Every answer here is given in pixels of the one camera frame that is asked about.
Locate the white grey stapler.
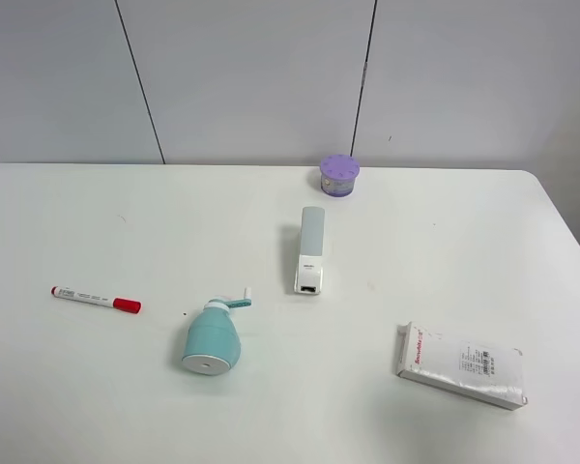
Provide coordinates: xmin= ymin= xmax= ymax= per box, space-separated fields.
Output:
xmin=294 ymin=206 xmax=325 ymax=295

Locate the purple round container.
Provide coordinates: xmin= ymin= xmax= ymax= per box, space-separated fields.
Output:
xmin=320 ymin=155 xmax=360 ymax=197

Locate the red white marker pen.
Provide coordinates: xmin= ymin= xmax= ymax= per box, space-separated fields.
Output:
xmin=50 ymin=286 xmax=142 ymax=314

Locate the white cardboard box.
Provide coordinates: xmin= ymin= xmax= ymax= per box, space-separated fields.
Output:
xmin=395 ymin=322 xmax=528 ymax=411

